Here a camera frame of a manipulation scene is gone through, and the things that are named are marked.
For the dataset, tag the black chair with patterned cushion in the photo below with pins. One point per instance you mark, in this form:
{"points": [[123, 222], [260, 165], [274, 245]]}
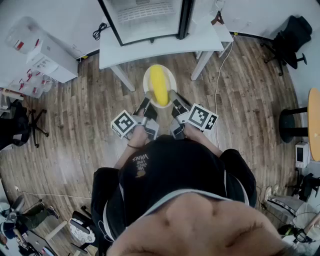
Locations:
{"points": [[81, 231]]}

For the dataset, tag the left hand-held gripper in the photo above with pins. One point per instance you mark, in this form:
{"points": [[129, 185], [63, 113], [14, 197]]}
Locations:
{"points": [[123, 123]]}

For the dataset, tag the dark desk with wooden leg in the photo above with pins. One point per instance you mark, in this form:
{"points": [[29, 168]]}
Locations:
{"points": [[37, 242]]}

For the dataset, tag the black office chair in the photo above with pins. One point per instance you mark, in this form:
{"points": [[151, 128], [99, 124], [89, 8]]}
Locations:
{"points": [[290, 42], [17, 125]]}

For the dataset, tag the small white side table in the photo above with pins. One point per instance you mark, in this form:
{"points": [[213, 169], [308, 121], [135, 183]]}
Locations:
{"points": [[225, 32]]}

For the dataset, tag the black mini fridge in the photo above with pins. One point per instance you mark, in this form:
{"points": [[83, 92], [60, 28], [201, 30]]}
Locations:
{"points": [[150, 31]]}

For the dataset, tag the white cardboard box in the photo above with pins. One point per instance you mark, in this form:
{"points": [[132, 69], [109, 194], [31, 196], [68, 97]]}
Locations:
{"points": [[57, 60]]}

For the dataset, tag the clear plastic storage bin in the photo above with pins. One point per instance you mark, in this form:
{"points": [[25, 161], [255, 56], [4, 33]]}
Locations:
{"points": [[22, 35], [32, 85]]}

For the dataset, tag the white plate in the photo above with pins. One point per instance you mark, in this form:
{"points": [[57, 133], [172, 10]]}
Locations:
{"points": [[171, 80]]}

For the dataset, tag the yellow corn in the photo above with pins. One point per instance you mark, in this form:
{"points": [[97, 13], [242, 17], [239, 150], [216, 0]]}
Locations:
{"points": [[158, 85]]}

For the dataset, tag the person in face mask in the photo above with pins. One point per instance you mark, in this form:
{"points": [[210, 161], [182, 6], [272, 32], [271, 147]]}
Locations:
{"points": [[175, 170]]}

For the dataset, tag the large white table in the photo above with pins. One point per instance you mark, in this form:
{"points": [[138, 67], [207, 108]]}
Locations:
{"points": [[155, 53]]}

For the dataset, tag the person's head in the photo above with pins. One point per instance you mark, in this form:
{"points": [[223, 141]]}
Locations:
{"points": [[200, 230]]}

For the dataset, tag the small white screen device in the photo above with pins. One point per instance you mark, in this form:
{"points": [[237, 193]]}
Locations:
{"points": [[301, 155]]}

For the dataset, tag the person's right forearm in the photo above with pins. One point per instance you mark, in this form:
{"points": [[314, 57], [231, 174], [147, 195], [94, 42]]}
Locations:
{"points": [[202, 140]]}

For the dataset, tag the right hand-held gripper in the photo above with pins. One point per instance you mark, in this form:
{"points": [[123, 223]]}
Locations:
{"points": [[202, 117]]}

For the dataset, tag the person's left forearm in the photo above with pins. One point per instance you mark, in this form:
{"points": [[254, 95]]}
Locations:
{"points": [[138, 137]]}

